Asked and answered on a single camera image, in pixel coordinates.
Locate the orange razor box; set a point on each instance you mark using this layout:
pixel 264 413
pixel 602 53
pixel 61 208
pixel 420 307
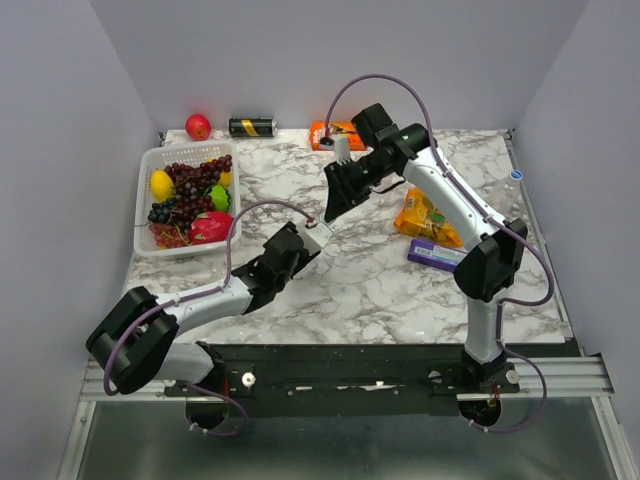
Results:
pixel 347 130

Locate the green toy fruit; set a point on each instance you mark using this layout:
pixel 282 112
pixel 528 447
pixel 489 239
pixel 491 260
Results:
pixel 220 197

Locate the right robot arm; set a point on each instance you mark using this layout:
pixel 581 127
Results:
pixel 493 244

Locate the orange snack bag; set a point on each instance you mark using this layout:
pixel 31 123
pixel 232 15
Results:
pixel 419 218

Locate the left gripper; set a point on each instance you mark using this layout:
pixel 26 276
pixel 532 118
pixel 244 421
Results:
pixel 304 258

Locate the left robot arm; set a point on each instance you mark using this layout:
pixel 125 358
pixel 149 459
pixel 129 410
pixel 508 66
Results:
pixel 136 342

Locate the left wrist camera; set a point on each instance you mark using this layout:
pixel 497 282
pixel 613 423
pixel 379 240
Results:
pixel 317 235

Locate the purple toothpaste box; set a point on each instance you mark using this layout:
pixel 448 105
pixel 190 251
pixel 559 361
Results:
pixel 425 252

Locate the black gold can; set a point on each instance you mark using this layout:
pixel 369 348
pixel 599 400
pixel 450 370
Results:
pixel 252 127

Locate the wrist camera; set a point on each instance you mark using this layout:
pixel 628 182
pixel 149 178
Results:
pixel 317 235
pixel 339 145

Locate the red apple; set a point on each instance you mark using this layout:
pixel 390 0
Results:
pixel 198 127

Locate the yellow fruit behind grapes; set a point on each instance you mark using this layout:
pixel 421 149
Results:
pixel 225 179

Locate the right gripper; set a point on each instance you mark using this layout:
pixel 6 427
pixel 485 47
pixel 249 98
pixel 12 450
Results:
pixel 336 204

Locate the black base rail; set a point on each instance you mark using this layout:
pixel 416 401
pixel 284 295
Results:
pixel 355 380

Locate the dark blue grapes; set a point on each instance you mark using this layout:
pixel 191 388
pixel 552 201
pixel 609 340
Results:
pixel 161 212

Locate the red grape bunch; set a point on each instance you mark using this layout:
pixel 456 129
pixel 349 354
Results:
pixel 190 184

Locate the yellow lemon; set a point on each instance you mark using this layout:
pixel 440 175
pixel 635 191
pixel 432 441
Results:
pixel 161 185

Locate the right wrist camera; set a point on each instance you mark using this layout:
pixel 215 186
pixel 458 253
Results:
pixel 339 145

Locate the red dragon fruit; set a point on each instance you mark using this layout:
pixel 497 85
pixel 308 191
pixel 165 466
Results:
pixel 210 227

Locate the light red grapes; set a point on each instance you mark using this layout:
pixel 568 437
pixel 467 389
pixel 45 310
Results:
pixel 167 236

